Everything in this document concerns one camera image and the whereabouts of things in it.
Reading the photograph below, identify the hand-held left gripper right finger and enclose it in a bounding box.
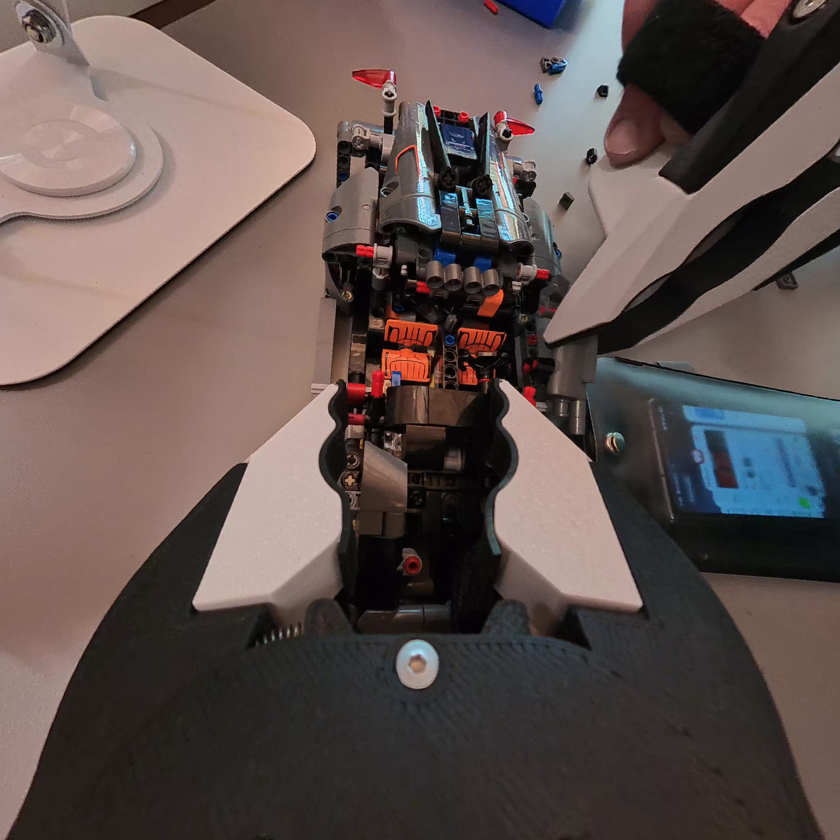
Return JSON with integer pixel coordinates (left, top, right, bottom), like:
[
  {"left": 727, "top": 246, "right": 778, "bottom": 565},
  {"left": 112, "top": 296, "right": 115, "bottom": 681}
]
[{"left": 486, "top": 379, "right": 645, "bottom": 616}]

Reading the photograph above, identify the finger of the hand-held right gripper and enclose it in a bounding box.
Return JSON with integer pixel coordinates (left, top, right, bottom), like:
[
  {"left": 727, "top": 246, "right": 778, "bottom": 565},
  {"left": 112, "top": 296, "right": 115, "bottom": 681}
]
[
  {"left": 598, "top": 190, "right": 840, "bottom": 357},
  {"left": 543, "top": 77, "right": 840, "bottom": 349}
]

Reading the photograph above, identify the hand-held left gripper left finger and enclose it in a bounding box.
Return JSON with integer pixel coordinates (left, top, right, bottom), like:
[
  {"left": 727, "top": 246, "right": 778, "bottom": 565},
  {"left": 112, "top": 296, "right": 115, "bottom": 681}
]
[{"left": 192, "top": 379, "right": 358, "bottom": 616}]

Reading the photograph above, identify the grey orange lego car model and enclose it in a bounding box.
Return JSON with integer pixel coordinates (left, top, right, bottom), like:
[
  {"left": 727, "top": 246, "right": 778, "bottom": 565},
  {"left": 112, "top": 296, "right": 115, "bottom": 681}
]
[{"left": 308, "top": 66, "right": 597, "bottom": 634}]

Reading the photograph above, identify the person's right hand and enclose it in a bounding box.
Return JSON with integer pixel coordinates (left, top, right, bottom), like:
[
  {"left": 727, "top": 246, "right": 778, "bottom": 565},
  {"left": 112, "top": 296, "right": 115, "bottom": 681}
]
[{"left": 604, "top": 0, "right": 791, "bottom": 166}]

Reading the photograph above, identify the phone on black holder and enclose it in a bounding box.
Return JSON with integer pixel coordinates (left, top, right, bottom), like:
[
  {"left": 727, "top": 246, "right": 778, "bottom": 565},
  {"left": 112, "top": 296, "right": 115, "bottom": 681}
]
[{"left": 586, "top": 356, "right": 840, "bottom": 578}]

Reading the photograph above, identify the smartphone with lit screen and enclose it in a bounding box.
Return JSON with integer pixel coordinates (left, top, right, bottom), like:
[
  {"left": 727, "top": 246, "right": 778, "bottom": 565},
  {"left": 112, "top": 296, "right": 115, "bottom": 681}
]
[{"left": 650, "top": 397, "right": 829, "bottom": 521}]

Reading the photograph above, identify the blue plastic box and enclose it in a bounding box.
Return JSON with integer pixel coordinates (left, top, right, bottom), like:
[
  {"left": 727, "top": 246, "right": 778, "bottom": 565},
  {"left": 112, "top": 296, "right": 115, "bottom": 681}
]
[{"left": 495, "top": 0, "right": 571, "bottom": 28}]

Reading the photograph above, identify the clear acrylic stand foot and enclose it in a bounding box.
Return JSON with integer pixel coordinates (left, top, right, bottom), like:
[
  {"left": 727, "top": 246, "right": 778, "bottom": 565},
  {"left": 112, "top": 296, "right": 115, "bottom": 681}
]
[{"left": 0, "top": 0, "right": 164, "bottom": 224}]

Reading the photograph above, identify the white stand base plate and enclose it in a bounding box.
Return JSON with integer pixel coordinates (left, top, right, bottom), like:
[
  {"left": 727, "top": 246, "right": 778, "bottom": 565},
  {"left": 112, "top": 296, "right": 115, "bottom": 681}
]
[{"left": 0, "top": 16, "right": 317, "bottom": 386}]

